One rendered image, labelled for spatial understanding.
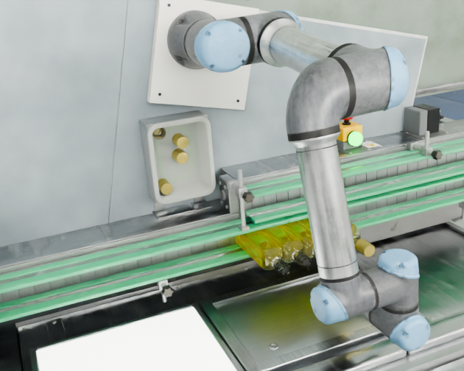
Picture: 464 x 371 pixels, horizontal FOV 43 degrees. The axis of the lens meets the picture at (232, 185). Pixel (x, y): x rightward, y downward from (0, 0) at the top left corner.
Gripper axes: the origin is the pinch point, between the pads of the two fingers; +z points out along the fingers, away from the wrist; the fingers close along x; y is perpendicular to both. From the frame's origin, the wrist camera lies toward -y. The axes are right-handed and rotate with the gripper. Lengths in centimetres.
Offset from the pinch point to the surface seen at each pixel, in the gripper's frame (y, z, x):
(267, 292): 11.2, 13.9, 12.8
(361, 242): -10.7, 2.8, -1.6
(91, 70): 46, 41, -48
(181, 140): 25, 35, -27
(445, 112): -84, 57, -16
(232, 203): 14.6, 27.7, -9.1
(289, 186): 0.7, 19.9, -13.8
